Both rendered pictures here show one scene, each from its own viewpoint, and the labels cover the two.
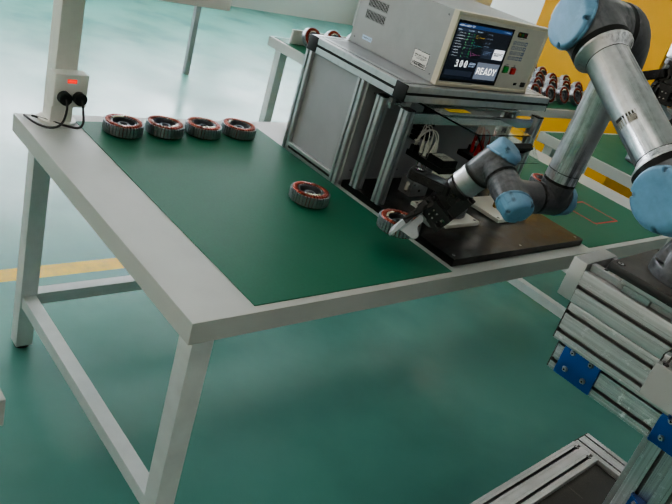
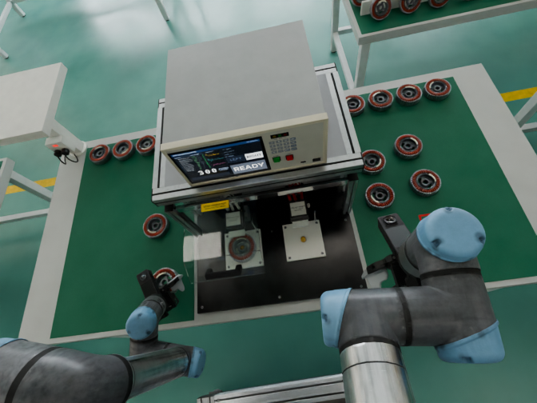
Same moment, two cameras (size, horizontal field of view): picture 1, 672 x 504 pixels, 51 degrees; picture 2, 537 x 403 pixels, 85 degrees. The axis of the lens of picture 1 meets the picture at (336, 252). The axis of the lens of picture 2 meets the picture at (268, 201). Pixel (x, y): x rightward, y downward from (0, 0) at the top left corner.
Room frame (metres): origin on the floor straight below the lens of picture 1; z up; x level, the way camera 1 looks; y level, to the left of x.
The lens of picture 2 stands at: (1.91, -0.69, 1.90)
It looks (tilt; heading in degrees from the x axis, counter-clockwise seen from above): 64 degrees down; 60
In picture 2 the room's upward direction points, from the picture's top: 21 degrees counter-clockwise
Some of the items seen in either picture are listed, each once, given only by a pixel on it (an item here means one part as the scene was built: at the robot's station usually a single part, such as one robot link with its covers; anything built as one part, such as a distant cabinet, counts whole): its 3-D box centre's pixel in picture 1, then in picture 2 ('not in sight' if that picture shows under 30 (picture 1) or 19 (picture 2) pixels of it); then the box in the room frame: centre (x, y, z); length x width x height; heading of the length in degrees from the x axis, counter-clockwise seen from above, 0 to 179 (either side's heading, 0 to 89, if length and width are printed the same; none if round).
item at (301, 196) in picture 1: (309, 194); (156, 225); (1.80, 0.12, 0.77); 0.11 x 0.11 x 0.04
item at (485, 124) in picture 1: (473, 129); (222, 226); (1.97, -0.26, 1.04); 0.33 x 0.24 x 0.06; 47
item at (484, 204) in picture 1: (494, 208); (303, 240); (2.15, -0.44, 0.78); 0.15 x 0.15 x 0.01; 47
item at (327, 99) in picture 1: (323, 115); not in sight; (2.10, 0.16, 0.91); 0.28 x 0.03 x 0.32; 47
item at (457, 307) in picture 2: not in sight; (446, 315); (2.04, -0.80, 1.45); 0.11 x 0.11 x 0.08; 42
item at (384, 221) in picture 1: (398, 223); (165, 282); (1.68, -0.13, 0.82); 0.11 x 0.11 x 0.04
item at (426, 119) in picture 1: (476, 120); (259, 195); (2.13, -0.28, 1.03); 0.62 x 0.01 x 0.03; 137
